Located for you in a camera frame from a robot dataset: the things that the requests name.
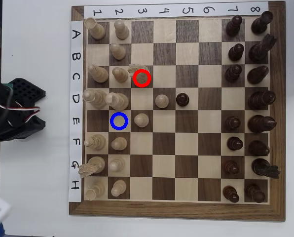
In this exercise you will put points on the black and orange robot arm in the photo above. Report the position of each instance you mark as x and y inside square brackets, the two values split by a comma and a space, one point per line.
[13, 123]

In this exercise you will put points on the white number label strip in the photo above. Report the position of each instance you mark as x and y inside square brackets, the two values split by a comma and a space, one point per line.
[152, 11]

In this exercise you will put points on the dark wooden queen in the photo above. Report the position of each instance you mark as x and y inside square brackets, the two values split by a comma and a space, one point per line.
[260, 100]

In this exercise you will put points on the white pawn D2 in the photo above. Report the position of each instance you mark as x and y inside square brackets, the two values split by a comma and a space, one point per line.
[118, 101]

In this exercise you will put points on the light wooden knight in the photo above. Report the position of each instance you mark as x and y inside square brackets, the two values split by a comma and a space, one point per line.
[95, 164]
[135, 67]

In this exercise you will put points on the dark wooden rook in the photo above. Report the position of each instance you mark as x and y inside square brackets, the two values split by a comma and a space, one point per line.
[261, 23]
[255, 193]

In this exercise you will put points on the dark wooden king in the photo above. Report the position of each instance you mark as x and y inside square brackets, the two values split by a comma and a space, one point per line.
[260, 124]

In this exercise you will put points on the light wooden pawn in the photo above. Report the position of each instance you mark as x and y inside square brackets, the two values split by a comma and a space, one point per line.
[118, 51]
[118, 188]
[119, 143]
[141, 120]
[121, 30]
[120, 74]
[116, 165]
[161, 101]

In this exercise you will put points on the dark wooden pawn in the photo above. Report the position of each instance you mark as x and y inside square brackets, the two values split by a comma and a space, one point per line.
[182, 99]
[233, 73]
[235, 143]
[231, 193]
[233, 123]
[233, 26]
[231, 167]
[235, 52]

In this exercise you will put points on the white letter label strip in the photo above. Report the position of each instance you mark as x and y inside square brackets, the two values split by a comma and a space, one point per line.
[75, 66]

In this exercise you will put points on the light wooden rook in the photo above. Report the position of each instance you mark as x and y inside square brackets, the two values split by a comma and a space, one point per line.
[97, 30]
[95, 190]

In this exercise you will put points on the wooden chessboard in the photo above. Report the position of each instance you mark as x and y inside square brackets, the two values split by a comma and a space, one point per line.
[164, 209]

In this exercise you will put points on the dark wooden knight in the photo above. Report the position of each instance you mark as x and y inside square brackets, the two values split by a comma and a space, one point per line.
[260, 49]
[263, 167]

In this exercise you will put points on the light wooden bishop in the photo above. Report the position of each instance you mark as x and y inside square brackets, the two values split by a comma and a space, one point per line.
[97, 142]
[99, 74]

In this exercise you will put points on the light wooden queen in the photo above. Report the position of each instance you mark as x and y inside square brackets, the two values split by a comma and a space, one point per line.
[96, 98]

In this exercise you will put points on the dark wooden bishop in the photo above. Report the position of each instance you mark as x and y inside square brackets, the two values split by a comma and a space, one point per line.
[258, 74]
[258, 148]

